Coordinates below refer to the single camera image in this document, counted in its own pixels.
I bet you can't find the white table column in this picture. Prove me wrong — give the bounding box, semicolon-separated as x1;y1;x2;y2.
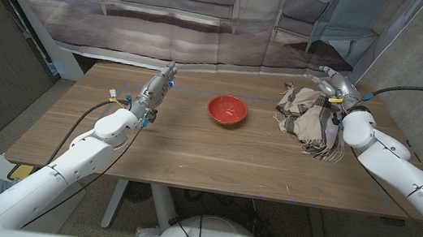
144;183;183;233

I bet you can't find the red bowl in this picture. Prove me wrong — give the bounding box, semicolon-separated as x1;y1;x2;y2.
205;92;251;129

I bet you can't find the white slanted table leg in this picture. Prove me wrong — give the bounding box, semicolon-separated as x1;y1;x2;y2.
99;177;130;233

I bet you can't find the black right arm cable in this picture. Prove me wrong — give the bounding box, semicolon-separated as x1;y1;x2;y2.
362;80;423;119

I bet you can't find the printed room backdrop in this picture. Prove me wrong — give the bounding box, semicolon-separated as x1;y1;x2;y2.
0;0;423;105

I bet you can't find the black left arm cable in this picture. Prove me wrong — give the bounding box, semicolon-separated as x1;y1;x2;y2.
45;92;135;176

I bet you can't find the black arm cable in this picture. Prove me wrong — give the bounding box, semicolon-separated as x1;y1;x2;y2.
362;80;423;119
45;92;135;176

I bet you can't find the black round floor fan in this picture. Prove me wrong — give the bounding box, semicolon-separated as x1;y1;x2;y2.
122;180;154;205

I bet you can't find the grey table leg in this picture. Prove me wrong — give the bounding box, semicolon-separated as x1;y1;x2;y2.
304;206;335;237

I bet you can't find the beige plaid fringed scarf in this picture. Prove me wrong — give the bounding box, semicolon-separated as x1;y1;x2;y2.
268;81;353;165

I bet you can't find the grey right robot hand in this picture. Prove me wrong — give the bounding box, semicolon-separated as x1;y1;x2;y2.
302;63;367;114

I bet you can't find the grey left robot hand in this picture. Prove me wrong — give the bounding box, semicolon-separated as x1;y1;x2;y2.
127;55;179;130

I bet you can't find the yellow and black floor item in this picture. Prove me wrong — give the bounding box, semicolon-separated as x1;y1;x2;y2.
6;162;35;184

